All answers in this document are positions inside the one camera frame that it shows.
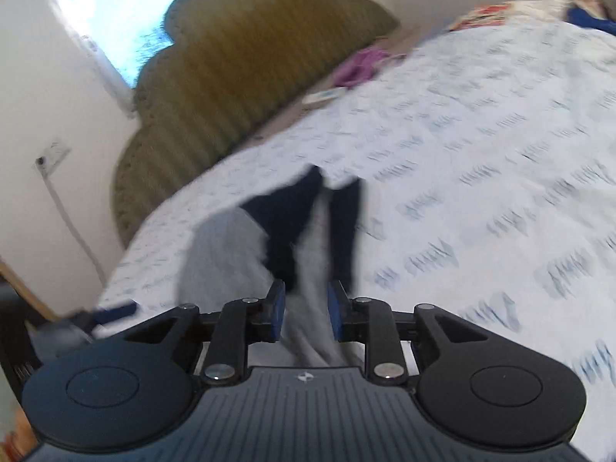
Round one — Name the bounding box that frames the white script print bed sheet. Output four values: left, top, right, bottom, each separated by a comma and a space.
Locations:
96, 14, 616, 462

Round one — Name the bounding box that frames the red and white packet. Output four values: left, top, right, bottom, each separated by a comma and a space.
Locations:
450, 2, 513, 33

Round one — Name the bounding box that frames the power cable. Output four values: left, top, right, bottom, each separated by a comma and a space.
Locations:
41, 166, 107, 290

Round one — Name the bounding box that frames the white remote control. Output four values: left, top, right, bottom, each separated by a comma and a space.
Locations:
302, 87, 347, 105

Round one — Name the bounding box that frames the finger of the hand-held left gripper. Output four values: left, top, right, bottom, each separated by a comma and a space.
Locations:
94, 302, 138, 326

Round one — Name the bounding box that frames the navy and grey knit sweater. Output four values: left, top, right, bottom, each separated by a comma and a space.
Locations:
179, 164, 367, 369

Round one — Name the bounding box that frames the olive tufted headboard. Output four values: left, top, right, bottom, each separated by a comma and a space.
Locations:
112, 0, 402, 251

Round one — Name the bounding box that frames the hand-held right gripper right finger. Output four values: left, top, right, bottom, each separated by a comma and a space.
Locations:
327, 279, 488, 386

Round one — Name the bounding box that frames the blue cloth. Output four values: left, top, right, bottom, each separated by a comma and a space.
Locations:
565, 2, 616, 37

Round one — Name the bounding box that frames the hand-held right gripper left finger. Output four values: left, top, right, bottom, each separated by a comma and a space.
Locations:
122, 279, 286, 386

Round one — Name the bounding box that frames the purple cloth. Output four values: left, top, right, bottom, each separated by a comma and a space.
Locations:
334, 47, 402, 88

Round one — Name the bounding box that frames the window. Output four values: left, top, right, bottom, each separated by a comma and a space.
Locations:
29, 0, 251, 92

